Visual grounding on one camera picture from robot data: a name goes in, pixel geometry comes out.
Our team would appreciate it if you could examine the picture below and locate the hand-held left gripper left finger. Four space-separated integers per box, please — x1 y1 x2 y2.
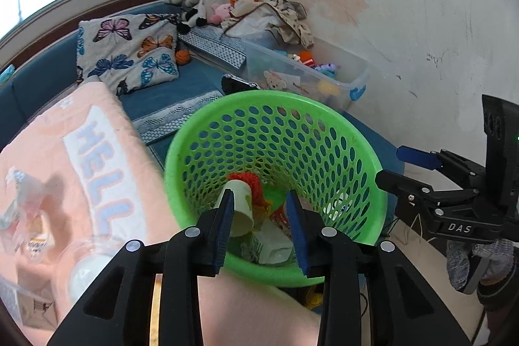
46 188 236 346

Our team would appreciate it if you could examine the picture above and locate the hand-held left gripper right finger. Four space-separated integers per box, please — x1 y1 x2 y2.
285 190 473 346

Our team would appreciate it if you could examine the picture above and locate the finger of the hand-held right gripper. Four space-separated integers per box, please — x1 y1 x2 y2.
375 170 479 227
396 145 485 185

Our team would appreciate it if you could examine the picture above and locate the white paper cup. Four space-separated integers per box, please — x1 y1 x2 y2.
215 181 254 237

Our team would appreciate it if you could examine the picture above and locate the green plastic basket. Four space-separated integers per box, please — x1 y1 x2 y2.
164 90 388 288

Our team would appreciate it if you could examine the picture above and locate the clear round plastic container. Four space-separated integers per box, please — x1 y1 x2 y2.
53 238 126 314

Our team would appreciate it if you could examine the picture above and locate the clear plastic bag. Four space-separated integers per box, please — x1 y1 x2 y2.
0 167 61 261

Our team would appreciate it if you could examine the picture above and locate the person's right forearm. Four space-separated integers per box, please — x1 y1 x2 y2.
476 277 519 312

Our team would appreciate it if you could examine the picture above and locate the person's right hand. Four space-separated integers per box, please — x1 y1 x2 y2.
446 238 515 292

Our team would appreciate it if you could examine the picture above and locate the clear plastic storage bin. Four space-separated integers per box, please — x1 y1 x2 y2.
242 36 370 113

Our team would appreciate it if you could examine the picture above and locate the blue patterned rug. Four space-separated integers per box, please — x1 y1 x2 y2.
132 89 223 146

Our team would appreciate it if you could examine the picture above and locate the pile of colourful toys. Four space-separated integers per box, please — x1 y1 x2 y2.
276 50 341 95

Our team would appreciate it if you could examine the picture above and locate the grey patterned mat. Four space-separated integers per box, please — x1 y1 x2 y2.
178 26 248 69

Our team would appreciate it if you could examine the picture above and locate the pink printed blanket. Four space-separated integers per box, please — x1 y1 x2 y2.
0 80 321 346

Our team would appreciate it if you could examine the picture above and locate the beige patterned garment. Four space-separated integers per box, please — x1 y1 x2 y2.
221 0 315 49

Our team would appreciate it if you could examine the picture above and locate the butterfly print pillow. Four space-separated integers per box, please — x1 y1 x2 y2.
76 14 180 95

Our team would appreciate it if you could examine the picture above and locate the pink plush toy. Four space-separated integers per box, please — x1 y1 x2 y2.
209 3 234 26

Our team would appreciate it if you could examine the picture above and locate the black and white cow plush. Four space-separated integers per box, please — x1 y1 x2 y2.
178 0 222 34

